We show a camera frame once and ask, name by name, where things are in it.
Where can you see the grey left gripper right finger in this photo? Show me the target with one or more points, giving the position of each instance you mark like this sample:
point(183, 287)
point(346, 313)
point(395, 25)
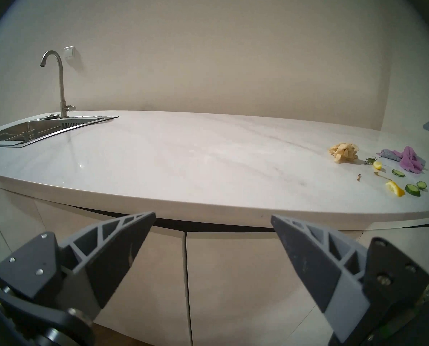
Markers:
point(326, 269)

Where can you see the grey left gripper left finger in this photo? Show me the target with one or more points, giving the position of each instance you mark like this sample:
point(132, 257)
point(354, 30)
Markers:
point(99, 255)

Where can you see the purple grey fluffy cloth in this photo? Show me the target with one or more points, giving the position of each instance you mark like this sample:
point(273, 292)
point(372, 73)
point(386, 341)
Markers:
point(409, 159)

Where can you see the green cucumber slice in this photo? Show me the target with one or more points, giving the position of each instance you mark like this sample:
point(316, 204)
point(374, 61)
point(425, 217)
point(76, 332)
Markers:
point(421, 185)
point(398, 173)
point(412, 190)

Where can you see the small yellow lemon piece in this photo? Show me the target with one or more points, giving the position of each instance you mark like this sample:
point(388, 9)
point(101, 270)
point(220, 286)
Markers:
point(377, 165)

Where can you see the thin green stem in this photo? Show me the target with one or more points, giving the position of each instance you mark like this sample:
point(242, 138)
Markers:
point(379, 174)

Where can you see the green herb sprig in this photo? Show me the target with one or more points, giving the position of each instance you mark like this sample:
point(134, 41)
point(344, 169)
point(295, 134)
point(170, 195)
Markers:
point(370, 161)

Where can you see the large yellow lemon wedge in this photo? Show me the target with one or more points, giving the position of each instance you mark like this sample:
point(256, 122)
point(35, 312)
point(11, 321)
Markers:
point(395, 189)

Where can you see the beige paper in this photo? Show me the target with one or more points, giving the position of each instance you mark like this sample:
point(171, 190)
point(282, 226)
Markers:
point(344, 153)

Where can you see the grey sink strainer plate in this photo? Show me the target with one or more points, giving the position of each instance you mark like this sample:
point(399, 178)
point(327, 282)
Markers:
point(79, 122)

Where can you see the stainless steel sink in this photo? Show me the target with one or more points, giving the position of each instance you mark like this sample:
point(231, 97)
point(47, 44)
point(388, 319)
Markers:
point(37, 131)

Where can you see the round steel sink cap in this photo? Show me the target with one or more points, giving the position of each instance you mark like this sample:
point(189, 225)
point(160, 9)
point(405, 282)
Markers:
point(51, 116)

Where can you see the steel gooseneck faucet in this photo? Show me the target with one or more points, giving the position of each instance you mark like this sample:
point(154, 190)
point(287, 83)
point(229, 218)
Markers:
point(61, 85)

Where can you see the white wall socket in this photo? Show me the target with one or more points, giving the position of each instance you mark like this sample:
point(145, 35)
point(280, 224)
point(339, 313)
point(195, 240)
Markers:
point(69, 52)

